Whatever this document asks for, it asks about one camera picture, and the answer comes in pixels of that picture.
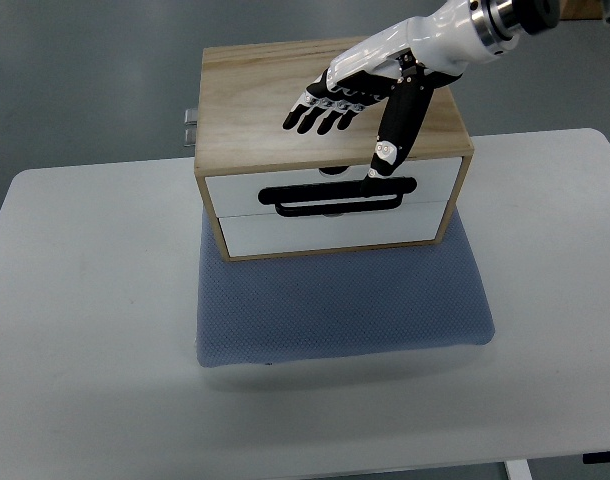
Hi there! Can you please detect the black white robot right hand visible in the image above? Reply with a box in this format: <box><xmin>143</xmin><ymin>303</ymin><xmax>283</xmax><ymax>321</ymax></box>
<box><xmin>283</xmin><ymin>1</ymin><xmax>484</xmax><ymax>196</ymax></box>

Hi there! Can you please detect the white top drawer black handle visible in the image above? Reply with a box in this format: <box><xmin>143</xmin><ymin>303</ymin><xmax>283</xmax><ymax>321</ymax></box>
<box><xmin>206</xmin><ymin>157</ymin><xmax>462</xmax><ymax>217</ymax></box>

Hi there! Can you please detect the wooden drawer cabinet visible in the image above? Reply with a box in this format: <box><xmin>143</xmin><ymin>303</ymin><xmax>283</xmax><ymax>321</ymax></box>
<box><xmin>195</xmin><ymin>37</ymin><xmax>474</xmax><ymax>261</ymax></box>

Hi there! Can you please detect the white bottom drawer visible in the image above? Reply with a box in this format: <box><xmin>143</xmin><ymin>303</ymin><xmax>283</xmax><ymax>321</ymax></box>
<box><xmin>220</xmin><ymin>202</ymin><xmax>446</xmax><ymax>257</ymax></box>

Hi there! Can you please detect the cardboard box corner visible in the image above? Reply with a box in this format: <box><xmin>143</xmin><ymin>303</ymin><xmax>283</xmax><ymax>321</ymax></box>
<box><xmin>560</xmin><ymin>0</ymin><xmax>603</xmax><ymax>21</ymax></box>

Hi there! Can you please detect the metal clamp behind cabinet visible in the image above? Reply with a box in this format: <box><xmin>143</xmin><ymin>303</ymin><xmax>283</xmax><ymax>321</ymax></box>
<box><xmin>184</xmin><ymin>107</ymin><xmax>198</xmax><ymax>147</ymax></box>

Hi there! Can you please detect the blue grey cushion mat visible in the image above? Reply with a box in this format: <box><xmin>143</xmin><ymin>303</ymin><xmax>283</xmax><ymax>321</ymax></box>
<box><xmin>196</xmin><ymin>217</ymin><xmax>495</xmax><ymax>368</ymax></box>

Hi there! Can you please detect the white table leg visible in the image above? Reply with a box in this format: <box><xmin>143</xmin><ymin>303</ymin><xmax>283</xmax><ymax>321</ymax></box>
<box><xmin>504</xmin><ymin>459</ymin><xmax>533</xmax><ymax>480</ymax></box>

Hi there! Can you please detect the black table control panel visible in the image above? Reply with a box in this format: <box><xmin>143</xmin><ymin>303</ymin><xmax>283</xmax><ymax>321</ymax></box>
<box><xmin>582</xmin><ymin>451</ymin><xmax>610</xmax><ymax>465</ymax></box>

